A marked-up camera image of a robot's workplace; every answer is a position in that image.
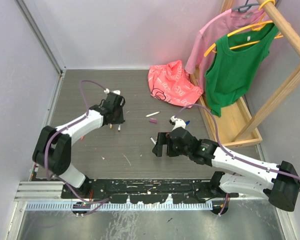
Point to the grey hanger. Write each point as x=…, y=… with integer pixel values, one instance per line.
x=244, y=8

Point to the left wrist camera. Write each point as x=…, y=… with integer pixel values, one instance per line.
x=118, y=92

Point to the green tank top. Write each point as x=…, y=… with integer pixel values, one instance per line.
x=235, y=65

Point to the aluminium corner profile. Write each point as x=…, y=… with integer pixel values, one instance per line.
x=31, y=14

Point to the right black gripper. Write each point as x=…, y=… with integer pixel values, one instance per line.
x=161, y=139

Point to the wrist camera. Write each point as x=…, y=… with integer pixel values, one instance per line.
x=118, y=92
x=177, y=123

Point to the white cable duct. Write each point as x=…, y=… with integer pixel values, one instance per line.
x=108, y=207

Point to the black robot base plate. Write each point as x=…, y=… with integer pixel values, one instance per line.
x=151, y=191

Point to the wooden clothes rack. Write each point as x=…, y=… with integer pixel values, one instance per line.
x=271, y=111

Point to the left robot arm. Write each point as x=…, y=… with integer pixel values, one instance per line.
x=53, y=149

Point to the white yellow-tipped pen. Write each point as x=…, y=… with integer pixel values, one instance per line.
x=152, y=114

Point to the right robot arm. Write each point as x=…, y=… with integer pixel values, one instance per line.
x=277, y=183

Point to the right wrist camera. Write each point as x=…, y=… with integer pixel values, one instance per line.
x=177, y=123

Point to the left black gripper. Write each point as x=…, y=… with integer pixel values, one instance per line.
x=120, y=120

